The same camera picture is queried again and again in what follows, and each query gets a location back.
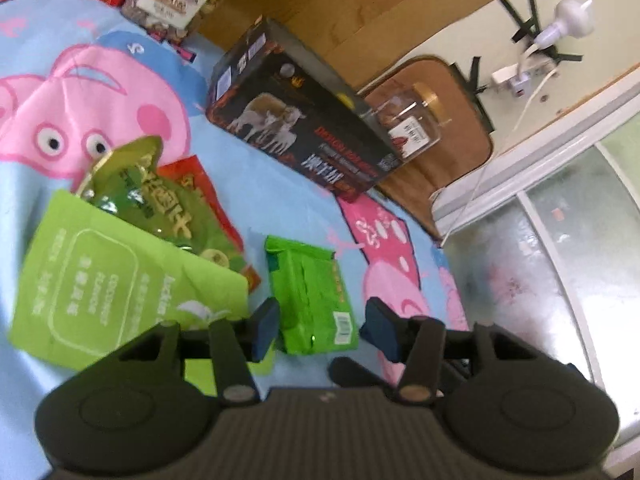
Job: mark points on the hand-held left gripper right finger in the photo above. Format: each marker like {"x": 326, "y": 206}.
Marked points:
{"x": 380, "y": 331}

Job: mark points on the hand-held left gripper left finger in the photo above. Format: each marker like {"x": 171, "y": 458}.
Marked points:
{"x": 265, "y": 331}

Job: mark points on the small green snack packet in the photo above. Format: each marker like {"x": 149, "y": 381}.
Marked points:
{"x": 310, "y": 295}

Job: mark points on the orange red snack packet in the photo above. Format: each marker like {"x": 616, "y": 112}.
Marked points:
{"x": 200, "y": 175}

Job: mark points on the light green paper snack bag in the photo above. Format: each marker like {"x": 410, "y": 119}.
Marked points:
{"x": 100, "y": 280}

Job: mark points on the green foil chips bag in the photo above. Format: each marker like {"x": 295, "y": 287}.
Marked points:
{"x": 150, "y": 195}

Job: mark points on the black box with sheep print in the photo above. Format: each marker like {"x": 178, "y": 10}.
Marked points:
{"x": 300, "y": 110}

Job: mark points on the cartoon pig printed blanket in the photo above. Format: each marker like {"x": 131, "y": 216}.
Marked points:
{"x": 280, "y": 215}

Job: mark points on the brown seat cushion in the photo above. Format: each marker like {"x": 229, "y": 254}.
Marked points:
{"x": 450, "y": 175}

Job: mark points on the frosted glass window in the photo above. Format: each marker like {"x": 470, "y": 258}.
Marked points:
{"x": 560, "y": 240}

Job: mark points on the clear jar with gold lid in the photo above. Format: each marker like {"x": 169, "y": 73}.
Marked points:
{"x": 410, "y": 125}

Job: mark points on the wooden board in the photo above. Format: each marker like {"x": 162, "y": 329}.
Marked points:
{"x": 350, "y": 5}

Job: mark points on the white light bulb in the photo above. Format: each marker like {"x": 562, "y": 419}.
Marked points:
{"x": 570, "y": 17}

